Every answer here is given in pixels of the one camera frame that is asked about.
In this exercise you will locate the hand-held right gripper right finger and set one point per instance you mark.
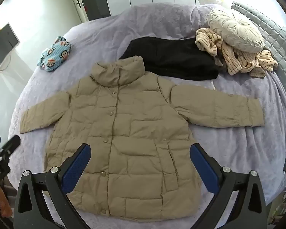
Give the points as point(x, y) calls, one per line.
point(201, 165)

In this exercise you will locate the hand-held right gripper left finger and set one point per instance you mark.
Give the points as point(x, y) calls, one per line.
point(79, 164)

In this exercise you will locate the beige puffer jacket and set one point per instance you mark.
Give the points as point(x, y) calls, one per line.
point(138, 124)

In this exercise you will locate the lilac plush blanket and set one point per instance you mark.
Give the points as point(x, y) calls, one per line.
point(50, 88)

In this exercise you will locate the blue cartoon print cloth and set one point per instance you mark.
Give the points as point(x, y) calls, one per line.
point(53, 54)

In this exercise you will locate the striped beige garment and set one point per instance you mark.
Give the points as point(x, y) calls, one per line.
point(233, 62)

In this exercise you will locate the black fleece garment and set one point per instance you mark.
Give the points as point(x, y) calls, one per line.
point(176, 59)

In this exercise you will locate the cream round pleated pillow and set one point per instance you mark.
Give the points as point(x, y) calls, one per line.
point(236, 31)

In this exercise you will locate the grey quilted headboard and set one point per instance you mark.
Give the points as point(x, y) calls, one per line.
point(276, 35)

